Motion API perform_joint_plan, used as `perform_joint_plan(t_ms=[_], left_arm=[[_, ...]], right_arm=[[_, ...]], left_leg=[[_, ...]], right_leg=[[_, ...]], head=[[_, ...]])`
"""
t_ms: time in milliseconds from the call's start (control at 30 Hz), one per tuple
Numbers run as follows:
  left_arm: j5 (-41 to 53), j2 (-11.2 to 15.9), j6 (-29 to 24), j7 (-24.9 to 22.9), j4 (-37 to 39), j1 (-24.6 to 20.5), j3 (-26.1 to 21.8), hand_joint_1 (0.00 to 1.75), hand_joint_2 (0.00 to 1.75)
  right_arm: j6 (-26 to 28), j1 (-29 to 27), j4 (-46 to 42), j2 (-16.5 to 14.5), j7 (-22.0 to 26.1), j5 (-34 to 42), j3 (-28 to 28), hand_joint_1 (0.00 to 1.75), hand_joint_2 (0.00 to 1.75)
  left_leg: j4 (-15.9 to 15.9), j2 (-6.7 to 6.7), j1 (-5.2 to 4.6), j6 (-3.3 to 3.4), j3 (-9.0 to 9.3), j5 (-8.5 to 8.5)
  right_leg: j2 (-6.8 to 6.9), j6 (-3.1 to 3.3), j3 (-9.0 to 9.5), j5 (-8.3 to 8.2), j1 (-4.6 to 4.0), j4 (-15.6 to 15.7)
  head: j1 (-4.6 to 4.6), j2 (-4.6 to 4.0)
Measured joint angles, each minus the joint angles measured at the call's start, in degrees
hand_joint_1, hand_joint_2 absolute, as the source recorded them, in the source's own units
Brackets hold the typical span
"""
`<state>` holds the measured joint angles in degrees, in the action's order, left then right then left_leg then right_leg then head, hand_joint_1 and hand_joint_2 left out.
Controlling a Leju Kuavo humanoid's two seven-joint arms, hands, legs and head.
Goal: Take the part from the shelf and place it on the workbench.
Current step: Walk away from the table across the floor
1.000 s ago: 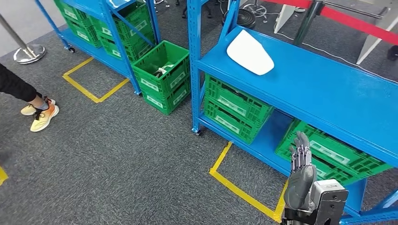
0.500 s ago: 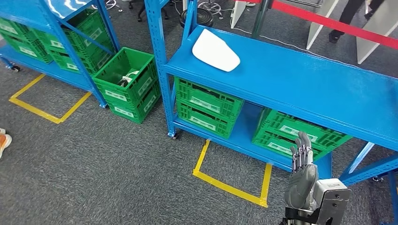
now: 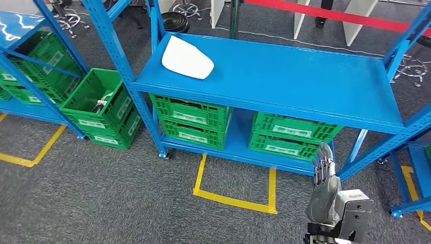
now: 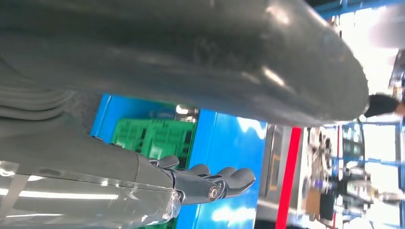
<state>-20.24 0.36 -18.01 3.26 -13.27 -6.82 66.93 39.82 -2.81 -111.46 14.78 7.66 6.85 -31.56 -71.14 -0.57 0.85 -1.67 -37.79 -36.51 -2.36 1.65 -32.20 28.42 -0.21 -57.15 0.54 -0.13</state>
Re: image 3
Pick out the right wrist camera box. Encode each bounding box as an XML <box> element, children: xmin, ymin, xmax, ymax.
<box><xmin>331</xmin><ymin>189</ymin><xmax>375</xmax><ymax>244</ymax></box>

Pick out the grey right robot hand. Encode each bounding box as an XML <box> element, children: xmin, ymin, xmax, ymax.
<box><xmin>306</xmin><ymin>143</ymin><xmax>343</xmax><ymax>225</ymax></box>

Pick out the white charger with black cable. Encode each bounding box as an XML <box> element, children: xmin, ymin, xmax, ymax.
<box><xmin>93</xmin><ymin>91</ymin><xmax>114</xmax><ymax>113</ymax></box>

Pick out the black round stool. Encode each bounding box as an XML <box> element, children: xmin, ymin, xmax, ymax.
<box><xmin>161</xmin><ymin>12</ymin><xmax>190</xmax><ymax>34</ymax></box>

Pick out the person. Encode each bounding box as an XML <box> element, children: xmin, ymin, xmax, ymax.
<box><xmin>315</xmin><ymin>0</ymin><xmax>334</xmax><ymax>28</ymax></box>

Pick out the white plastic mirror cover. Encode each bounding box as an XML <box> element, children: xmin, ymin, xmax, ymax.
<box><xmin>161</xmin><ymin>35</ymin><xmax>215</xmax><ymax>80</ymax></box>

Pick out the blue metal shelf rack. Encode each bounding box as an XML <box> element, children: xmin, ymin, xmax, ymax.
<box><xmin>377</xmin><ymin>134</ymin><xmax>431</xmax><ymax>220</ymax></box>
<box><xmin>82</xmin><ymin>0</ymin><xmax>431</xmax><ymax>182</ymax></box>
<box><xmin>0</xmin><ymin>0</ymin><xmax>90</xmax><ymax>140</ymax></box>

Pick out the red barrier belt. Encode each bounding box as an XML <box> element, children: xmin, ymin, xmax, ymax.
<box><xmin>244</xmin><ymin>0</ymin><xmax>431</xmax><ymax>38</ymax></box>

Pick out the chrome stool base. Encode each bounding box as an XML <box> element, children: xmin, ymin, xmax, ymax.
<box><xmin>55</xmin><ymin>12</ymin><xmax>90</xmax><ymax>38</ymax></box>
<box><xmin>392</xmin><ymin>53</ymin><xmax>428</xmax><ymax>87</ymax></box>
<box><xmin>173</xmin><ymin>2</ymin><xmax>203</xmax><ymax>21</ymax></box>

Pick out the dark barrier post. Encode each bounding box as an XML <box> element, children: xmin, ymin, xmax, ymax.
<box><xmin>230</xmin><ymin>0</ymin><xmax>240</xmax><ymax>39</ymax></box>

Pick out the white desk panel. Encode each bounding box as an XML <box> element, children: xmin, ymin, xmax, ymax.
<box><xmin>343</xmin><ymin>0</ymin><xmax>380</xmax><ymax>47</ymax></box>
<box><xmin>293</xmin><ymin>0</ymin><xmax>311</xmax><ymax>40</ymax></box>
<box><xmin>210</xmin><ymin>0</ymin><xmax>226</xmax><ymax>29</ymax></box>

